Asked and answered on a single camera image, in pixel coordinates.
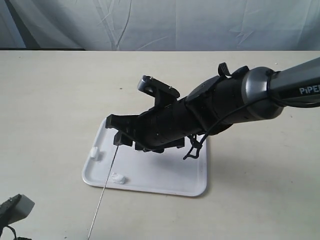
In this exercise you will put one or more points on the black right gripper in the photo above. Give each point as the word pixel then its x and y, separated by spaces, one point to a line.
pixel 151 131

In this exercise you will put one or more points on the thin metal skewer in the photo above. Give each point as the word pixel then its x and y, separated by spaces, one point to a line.
pixel 102 195

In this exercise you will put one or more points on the white marshmallow piece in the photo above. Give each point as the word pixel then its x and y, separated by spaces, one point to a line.
pixel 117 178
pixel 94 153

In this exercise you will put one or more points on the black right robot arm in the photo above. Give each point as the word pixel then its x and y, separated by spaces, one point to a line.
pixel 245 95

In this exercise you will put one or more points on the white plastic tray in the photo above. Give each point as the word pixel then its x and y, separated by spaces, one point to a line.
pixel 161 173

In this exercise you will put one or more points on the white backdrop cloth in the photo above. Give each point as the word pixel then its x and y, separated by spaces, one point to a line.
pixel 161 25

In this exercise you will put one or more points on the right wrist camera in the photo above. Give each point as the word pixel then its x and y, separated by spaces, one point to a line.
pixel 162 93

